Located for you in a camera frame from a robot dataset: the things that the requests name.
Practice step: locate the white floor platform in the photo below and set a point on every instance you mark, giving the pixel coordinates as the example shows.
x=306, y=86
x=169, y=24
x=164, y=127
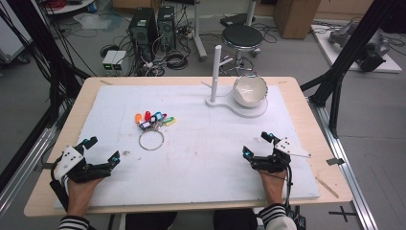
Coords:
x=332, y=55

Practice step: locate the large black computer tower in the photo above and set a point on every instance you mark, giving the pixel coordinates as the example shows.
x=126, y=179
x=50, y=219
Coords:
x=142, y=30

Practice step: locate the person's leg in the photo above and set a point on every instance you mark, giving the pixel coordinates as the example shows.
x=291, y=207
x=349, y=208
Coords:
x=234, y=220
x=150, y=221

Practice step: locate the black metal frame strut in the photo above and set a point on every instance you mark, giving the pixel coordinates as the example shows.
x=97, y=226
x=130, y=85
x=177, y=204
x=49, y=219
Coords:
x=60, y=78
x=348, y=52

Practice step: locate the grey robot device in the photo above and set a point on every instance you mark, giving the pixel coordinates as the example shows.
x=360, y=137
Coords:
x=373, y=51

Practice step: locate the white egg-shaped bowl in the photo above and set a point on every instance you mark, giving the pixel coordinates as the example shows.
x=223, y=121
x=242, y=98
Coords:
x=252, y=91

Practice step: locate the white foam mat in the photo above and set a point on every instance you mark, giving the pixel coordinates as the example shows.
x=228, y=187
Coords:
x=198, y=163

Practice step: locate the person's right leg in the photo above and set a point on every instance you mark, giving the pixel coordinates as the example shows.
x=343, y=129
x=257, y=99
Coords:
x=234, y=220

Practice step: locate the flat black device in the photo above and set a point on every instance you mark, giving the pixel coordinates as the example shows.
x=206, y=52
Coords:
x=236, y=20

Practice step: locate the thin wooden stick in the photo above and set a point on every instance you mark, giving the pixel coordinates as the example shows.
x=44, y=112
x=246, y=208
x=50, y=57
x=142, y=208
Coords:
x=327, y=187

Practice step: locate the round white table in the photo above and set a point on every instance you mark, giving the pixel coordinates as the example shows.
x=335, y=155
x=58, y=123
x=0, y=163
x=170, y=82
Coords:
x=72, y=5

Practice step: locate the person's right hand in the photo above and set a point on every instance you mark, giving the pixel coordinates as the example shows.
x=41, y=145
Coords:
x=271, y=187

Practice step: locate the person's left leg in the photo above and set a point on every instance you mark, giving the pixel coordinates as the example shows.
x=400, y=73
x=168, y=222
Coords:
x=150, y=221

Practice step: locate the brown cardboard box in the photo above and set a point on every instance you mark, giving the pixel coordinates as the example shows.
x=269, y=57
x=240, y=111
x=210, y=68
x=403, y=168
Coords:
x=295, y=17

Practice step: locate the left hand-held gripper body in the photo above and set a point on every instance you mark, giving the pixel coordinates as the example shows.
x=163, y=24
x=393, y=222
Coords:
x=72, y=161

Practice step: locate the black round stool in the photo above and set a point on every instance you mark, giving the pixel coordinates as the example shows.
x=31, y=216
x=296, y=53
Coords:
x=242, y=35

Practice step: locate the slim black computer tower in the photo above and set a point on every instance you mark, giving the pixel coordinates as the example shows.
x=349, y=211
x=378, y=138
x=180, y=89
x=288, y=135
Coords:
x=166, y=27

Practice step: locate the white table leg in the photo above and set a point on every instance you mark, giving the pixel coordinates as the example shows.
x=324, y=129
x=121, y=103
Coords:
x=198, y=32

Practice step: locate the white power supply box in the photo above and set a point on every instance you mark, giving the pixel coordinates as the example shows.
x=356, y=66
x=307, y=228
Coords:
x=119, y=60
x=108, y=60

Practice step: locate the white peg stand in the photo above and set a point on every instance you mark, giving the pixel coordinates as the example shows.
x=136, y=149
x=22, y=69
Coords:
x=216, y=70

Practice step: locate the grey tape piece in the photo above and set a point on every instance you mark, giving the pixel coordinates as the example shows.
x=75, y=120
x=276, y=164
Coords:
x=335, y=161

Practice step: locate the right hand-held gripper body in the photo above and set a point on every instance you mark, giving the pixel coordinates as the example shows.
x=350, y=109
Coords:
x=274, y=159

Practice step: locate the person's left hand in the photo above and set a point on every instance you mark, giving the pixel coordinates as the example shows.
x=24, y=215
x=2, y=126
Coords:
x=79, y=195

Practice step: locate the clear plastic sheet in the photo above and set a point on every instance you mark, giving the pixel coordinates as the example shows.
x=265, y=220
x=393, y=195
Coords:
x=92, y=21

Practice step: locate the black tape cross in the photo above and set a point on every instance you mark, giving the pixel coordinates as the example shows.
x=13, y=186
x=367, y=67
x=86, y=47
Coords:
x=343, y=213

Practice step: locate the aluminium rail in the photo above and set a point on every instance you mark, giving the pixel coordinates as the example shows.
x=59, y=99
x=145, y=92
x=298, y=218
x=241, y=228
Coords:
x=28, y=159
x=348, y=179

